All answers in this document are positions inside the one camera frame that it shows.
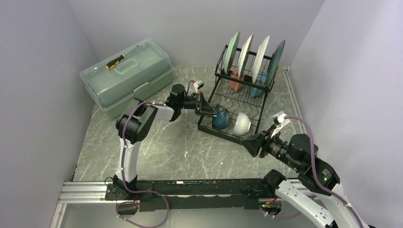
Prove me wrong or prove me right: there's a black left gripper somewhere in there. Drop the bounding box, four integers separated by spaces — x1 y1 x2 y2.
179 92 217 116

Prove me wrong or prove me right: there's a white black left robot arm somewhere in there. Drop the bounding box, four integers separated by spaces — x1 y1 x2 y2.
113 80 217 200

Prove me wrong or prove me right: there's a pink ceramic mug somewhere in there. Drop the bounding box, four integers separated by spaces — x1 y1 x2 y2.
229 67 245 92

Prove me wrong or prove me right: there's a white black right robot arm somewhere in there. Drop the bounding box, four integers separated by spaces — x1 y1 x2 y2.
240 131 370 228

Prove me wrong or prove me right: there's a white ceramic bowl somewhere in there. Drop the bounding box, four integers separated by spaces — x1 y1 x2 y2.
233 112 251 136

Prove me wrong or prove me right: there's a blue mug orange inside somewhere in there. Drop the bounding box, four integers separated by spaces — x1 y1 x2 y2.
250 72 268 98

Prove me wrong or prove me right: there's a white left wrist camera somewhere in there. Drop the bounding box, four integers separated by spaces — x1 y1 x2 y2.
193 80 204 93

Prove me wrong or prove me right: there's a green translucent plastic storage box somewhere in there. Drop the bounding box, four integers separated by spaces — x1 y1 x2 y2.
79 38 173 112

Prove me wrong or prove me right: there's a black wire dish rack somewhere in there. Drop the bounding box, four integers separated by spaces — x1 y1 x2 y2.
197 45 272 144

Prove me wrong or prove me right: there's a yellow black handled screwdriver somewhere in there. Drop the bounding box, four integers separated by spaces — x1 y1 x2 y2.
106 45 139 69

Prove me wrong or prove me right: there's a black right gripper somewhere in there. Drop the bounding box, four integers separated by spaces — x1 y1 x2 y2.
239 123 301 170

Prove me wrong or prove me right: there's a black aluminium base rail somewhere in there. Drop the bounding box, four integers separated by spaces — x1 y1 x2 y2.
57 179 309 218

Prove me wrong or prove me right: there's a red teal flower plate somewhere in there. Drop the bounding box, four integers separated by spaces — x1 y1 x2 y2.
252 36 270 84

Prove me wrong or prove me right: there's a light blue flower plate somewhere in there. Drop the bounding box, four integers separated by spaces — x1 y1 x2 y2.
223 30 240 75

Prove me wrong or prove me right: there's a brown glazed bowl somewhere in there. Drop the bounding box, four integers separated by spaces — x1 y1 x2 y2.
212 104 230 130

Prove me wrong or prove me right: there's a red teal rimmed plate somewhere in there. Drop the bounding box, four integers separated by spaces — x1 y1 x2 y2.
237 34 254 79

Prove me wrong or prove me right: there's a dark blue speckled plate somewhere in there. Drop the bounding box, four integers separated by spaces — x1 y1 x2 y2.
266 40 286 90

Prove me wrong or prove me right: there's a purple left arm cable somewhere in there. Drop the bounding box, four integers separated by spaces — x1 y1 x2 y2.
121 101 167 194

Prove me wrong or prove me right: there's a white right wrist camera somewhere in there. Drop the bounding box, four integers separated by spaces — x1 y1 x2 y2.
271 111 290 138

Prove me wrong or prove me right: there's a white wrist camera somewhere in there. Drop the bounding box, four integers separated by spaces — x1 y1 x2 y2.
193 80 204 93
271 111 290 138

